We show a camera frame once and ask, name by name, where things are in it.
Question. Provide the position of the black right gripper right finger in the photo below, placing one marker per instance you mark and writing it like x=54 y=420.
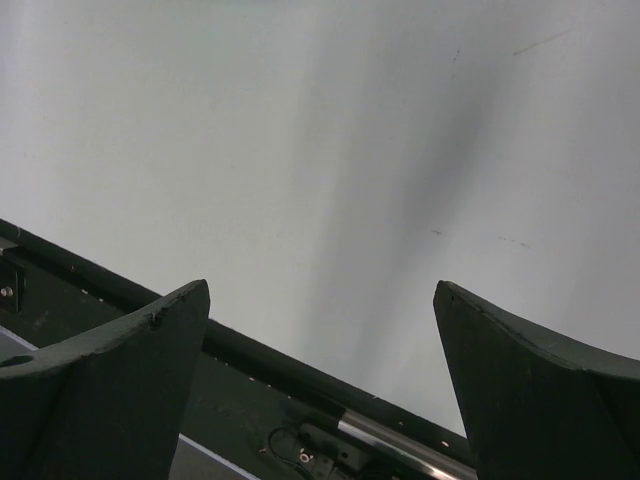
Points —
x=537 y=404

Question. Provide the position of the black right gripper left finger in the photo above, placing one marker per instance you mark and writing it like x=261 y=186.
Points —
x=108 y=403

